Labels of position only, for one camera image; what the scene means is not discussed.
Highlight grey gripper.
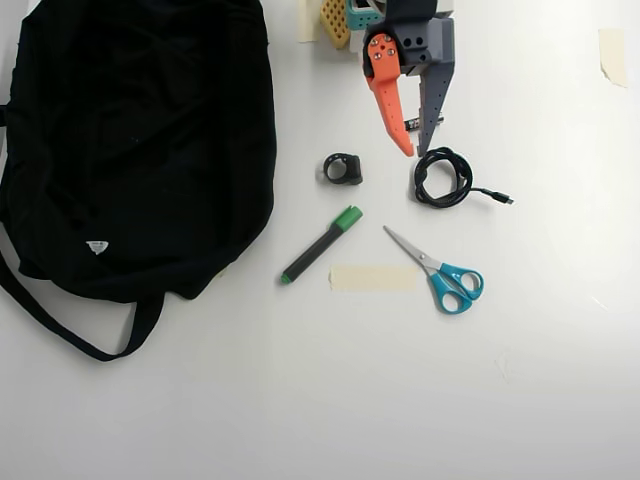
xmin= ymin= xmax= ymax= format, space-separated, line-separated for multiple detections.
xmin=362 ymin=15 xmax=457 ymax=158

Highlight green and black marker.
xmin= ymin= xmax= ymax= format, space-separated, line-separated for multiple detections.
xmin=279 ymin=204 xmax=365 ymax=287

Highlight black fabric bag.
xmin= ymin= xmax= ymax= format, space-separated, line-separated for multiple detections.
xmin=0 ymin=0 xmax=279 ymax=364

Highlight black AAA battery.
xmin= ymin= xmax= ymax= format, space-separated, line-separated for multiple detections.
xmin=403 ymin=114 xmax=446 ymax=133

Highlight narrow beige masking tape strip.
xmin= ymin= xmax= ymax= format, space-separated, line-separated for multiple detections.
xmin=298 ymin=0 xmax=322 ymax=44

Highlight long beige masking tape strip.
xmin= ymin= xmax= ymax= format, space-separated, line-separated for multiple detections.
xmin=328 ymin=264 xmax=419 ymax=294

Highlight coiled black USB cable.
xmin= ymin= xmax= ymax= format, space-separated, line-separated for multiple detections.
xmin=412 ymin=145 xmax=516 ymax=210

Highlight black rubber ring strap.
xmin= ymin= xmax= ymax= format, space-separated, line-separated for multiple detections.
xmin=318 ymin=151 xmax=364 ymax=187

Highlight teal handled scissors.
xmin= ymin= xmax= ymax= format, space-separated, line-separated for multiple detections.
xmin=382 ymin=225 xmax=486 ymax=316

